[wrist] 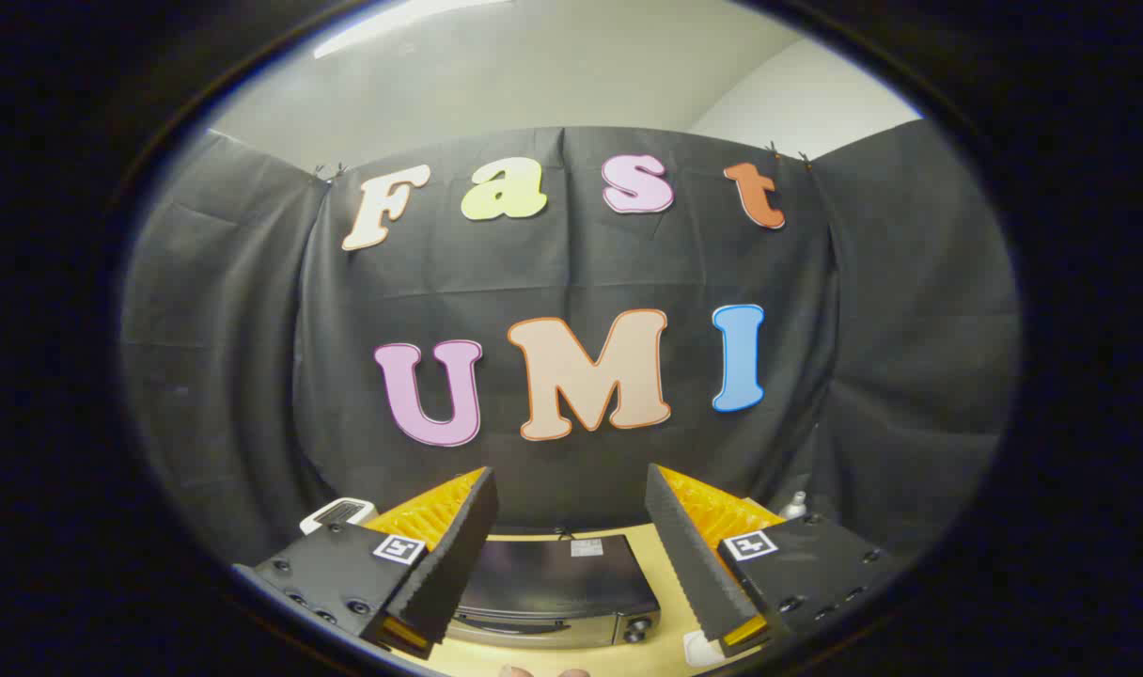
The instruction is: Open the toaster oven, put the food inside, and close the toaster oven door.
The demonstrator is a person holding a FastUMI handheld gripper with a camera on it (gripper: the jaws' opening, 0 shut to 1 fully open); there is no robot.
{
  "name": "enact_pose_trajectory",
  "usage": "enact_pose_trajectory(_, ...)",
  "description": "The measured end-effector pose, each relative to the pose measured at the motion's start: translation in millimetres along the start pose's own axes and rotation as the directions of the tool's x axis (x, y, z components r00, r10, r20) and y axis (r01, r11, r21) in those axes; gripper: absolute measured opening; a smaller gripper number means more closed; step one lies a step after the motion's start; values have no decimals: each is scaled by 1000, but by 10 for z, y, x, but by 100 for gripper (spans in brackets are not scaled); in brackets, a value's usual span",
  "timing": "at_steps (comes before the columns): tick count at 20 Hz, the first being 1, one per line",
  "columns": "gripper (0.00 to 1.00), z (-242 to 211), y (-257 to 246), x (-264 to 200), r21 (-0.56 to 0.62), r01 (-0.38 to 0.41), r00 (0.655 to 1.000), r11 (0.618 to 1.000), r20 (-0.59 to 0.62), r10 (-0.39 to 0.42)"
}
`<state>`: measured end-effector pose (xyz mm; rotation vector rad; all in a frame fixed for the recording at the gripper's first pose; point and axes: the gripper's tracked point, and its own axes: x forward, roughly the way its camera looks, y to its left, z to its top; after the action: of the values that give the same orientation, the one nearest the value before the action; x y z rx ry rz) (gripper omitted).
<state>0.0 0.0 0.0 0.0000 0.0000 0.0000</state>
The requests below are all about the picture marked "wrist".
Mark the white spray bottle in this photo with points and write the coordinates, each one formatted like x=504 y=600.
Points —
x=794 y=508

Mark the black toaster oven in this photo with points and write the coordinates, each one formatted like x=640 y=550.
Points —
x=553 y=574

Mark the black backdrop cloth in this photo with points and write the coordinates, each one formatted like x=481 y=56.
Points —
x=571 y=263

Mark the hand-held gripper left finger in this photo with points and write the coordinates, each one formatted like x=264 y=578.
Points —
x=449 y=555

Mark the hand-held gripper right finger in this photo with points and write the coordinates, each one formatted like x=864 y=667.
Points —
x=694 y=564

